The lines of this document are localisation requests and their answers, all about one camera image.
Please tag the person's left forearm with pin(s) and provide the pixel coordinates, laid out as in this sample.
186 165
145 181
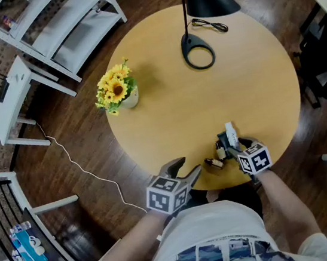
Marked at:
128 246

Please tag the white side table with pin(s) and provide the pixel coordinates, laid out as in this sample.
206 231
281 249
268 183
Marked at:
11 103

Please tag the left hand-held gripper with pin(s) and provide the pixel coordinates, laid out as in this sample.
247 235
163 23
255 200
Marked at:
166 195

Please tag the small amber bottle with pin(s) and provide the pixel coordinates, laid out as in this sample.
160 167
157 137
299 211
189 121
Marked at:
220 151
214 163

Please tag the white rounded object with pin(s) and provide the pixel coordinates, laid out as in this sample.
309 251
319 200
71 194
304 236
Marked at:
36 245

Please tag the person's white printed shirt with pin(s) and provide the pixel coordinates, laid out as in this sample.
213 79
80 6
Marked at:
213 225

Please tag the colourful drink pack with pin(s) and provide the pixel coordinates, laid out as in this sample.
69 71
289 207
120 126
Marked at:
9 22

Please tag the black small tube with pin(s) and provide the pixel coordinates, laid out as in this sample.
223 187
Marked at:
222 139

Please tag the person's black trousers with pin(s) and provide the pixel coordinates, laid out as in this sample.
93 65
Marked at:
236 198

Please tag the black desk lamp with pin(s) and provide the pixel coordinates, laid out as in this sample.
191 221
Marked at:
205 0

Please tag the white metal shelf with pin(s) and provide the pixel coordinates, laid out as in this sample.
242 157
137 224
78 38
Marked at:
78 39

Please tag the black office chair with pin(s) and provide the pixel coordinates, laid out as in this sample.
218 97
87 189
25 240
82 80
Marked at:
323 68

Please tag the blue tissue box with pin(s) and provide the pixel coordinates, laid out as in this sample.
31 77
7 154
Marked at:
28 254

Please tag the dark top white leg table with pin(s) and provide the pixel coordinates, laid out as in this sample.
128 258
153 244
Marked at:
57 256

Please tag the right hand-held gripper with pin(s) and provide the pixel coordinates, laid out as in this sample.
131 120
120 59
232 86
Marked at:
256 160

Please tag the pack of water bottles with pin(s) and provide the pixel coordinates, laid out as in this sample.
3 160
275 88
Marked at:
20 227

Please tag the sunflowers in white pot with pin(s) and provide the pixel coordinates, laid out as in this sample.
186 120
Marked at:
117 89

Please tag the person's right forearm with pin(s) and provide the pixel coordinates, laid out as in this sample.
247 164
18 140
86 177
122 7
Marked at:
283 206

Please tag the person's right shoe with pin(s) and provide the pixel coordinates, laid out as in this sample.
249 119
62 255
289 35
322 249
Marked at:
212 196

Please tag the white small bottle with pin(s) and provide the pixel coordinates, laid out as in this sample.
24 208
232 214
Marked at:
231 135

